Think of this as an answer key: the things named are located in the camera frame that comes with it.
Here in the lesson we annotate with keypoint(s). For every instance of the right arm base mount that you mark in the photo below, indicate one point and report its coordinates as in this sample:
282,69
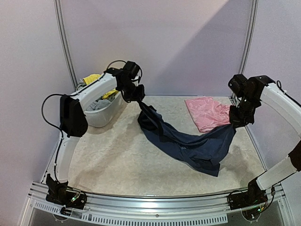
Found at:
249,197

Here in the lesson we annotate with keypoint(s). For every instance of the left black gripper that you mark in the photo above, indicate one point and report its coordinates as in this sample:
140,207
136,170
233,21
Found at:
138,97

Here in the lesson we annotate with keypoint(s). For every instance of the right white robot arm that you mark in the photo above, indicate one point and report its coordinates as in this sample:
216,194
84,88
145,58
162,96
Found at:
282,115

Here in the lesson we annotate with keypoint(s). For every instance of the pink patterned shorts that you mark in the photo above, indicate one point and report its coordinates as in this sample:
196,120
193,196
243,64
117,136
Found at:
208,113

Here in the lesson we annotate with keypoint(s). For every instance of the right aluminium frame post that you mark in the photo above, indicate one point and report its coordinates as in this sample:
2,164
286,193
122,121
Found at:
249,36

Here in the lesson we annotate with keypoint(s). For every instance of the aluminium frame post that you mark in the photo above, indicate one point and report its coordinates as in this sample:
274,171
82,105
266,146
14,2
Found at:
249,36
64,42

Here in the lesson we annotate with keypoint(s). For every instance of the white plastic laundry basket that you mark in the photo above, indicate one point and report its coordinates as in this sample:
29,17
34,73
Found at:
103,113

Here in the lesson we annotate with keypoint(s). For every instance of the blue garment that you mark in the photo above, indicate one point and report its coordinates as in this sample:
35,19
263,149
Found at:
203,153

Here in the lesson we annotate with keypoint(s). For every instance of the yellow garment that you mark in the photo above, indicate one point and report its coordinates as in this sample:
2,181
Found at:
93,77

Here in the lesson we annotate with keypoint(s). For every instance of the left aluminium frame post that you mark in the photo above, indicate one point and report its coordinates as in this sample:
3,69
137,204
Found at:
64,42

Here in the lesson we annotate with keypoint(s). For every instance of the grey garment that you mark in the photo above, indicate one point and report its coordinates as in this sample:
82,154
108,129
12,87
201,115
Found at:
100,104

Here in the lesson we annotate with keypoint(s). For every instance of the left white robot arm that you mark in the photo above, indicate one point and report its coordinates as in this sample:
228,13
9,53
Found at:
73,123

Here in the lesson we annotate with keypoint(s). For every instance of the aluminium front rail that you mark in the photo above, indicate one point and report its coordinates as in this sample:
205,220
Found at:
107,210

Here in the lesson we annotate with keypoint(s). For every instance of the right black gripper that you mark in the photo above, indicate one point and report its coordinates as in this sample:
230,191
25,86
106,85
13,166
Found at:
238,118

